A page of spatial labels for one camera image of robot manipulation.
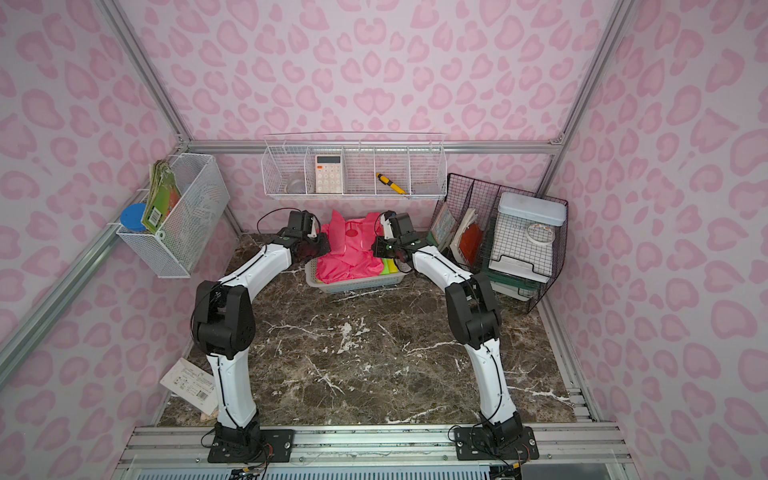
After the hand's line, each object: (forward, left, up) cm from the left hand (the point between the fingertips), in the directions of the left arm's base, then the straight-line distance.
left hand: (328, 239), depth 100 cm
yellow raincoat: (-9, -22, -5) cm, 25 cm away
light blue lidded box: (+4, -70, +9) cm, 71 cm away
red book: (+3, -48, -5) cm, 48 cm away
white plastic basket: (-11, -18, -8) cm, 23 cm away
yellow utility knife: (+12, -21, +13) cm, 27 cm away
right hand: (-2, -14, -1) cm, 14 cm away
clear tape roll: (+10, +9, +14) cm, 19 cm away
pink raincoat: (-5, -8, -2) cm, 9 cm away
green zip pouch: (-16, -58, -1) cm, 60 cm away
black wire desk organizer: (+19, -47, +3) cm, 51 cm away
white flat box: (-10, -60, +6) cm, 61 cm away
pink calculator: (+11, -2, +18) cm, 21 cm away
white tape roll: (-4, -67, +6) cm, 68 cm away
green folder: (+12, -40, -5) cm, 42 cm away
